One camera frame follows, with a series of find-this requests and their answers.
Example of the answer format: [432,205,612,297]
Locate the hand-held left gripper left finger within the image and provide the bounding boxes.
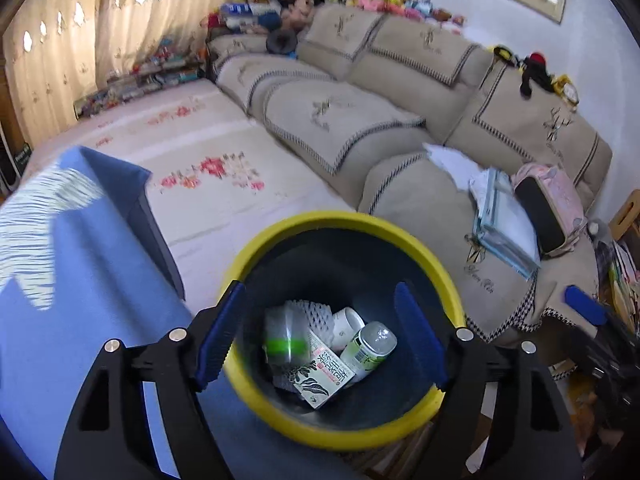
[52,280,247,480]

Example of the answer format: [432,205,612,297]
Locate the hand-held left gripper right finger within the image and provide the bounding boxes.
[393,281,586,480]

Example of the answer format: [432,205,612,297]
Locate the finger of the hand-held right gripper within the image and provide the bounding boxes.
[564,285,636,356]

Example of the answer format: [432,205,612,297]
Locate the white paper cup pink dots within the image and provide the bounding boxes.
[330,307,366,353]

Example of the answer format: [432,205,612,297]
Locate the dark trash bin yellow rim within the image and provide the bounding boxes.
[217,211,468,450]

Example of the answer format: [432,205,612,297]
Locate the stack of picture books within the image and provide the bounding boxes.
[595,240,640,333]

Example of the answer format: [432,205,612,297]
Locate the green label drink bottle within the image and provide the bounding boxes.
[340,321,398,375]

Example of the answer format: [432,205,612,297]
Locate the clear bottle with green band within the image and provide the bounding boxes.
[264,307,312,366]

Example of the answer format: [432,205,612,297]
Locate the white foam fruit net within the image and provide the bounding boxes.
[264,300,335,395]

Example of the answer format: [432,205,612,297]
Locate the wooden stool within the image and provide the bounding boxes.
[609,199,640,242]

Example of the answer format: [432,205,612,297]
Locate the white drink carton leaf print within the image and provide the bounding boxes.
[292,330,357,409]

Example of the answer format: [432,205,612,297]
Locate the pink backpack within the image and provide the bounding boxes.
[511,162,588,260]

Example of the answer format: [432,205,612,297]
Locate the blue tablecloth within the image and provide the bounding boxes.
[0,146,236,480]

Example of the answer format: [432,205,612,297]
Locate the white papers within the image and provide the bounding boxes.
[422,142,493,196]

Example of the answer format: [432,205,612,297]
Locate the beige sectional sofa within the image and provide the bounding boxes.
[207,2,615,346]

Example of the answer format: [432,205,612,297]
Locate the black plush toy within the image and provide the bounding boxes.
[520,52,556,98]

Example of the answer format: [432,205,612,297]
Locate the row of books and toys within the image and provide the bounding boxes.
[75,35,206,118]

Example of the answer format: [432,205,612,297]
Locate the black hat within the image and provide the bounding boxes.
[265,27,298,56]

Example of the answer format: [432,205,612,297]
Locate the beige patterned curtain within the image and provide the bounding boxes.
[2,0,276,146]

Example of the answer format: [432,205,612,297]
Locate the blue star print bag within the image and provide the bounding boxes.
[220,1,283,23]

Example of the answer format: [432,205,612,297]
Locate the pile of plush toys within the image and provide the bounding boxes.
[340,0,468,28]

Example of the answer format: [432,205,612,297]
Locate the pink plush toy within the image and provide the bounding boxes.
[285,0,316,31]

